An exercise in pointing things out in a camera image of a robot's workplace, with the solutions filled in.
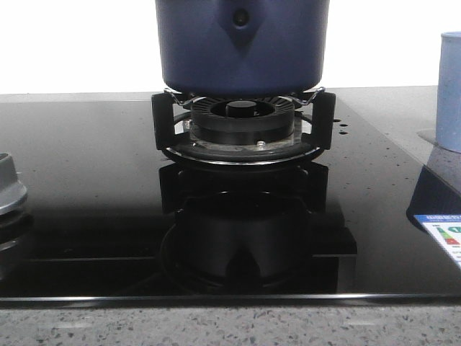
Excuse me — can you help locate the blue cooking pot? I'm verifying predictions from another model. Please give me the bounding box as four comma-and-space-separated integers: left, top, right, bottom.
155, 0, 330, 97

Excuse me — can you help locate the light blue cup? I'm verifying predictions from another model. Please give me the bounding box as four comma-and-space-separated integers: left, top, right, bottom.
436, 31, 460, 153

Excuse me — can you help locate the black right burner head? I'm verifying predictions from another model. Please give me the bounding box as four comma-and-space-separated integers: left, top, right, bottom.
190, 97, 295, 145

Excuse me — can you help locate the black glass gas stove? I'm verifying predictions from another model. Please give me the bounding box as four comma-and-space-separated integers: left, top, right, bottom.
1, 100, 460, 306

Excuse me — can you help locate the silver stove knob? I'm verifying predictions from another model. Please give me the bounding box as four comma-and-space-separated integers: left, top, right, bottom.
0, 153, 27, 215

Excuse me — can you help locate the energy rating label sticker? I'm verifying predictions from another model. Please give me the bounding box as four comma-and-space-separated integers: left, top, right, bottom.
414, 214, 460, 267

